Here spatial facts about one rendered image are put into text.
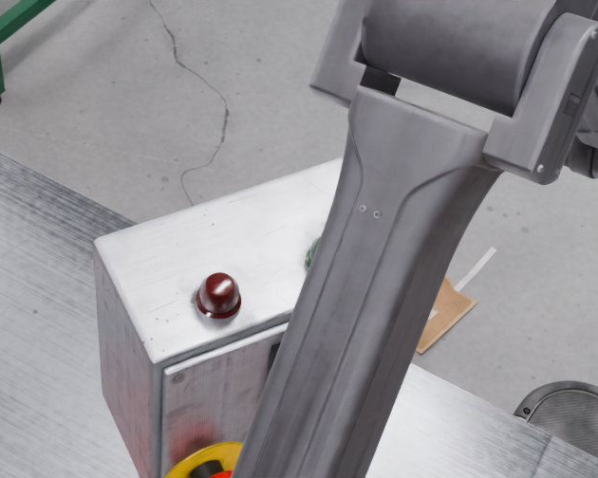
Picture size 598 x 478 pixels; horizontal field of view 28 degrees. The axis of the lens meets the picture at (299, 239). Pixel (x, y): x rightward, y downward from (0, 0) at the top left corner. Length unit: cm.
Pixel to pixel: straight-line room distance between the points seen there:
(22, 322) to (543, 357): 133
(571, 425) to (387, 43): 168
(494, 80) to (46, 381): 98
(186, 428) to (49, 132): 201
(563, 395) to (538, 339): 36
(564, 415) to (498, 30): 170
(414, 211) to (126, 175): 215
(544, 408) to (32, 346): 103
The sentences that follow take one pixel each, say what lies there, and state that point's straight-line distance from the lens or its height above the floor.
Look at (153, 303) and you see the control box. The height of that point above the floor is 147.
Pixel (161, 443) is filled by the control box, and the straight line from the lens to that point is 74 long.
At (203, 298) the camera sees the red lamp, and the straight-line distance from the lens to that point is 66.
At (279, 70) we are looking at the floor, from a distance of 285.
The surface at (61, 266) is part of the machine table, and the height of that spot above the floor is 83.
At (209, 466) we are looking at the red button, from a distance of 79.
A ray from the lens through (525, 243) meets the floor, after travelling 264.
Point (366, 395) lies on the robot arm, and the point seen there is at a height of 160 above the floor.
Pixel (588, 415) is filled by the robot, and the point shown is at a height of 24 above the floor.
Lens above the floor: 205
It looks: 54 degrees down
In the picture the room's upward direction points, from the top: 10 degrees clockwise
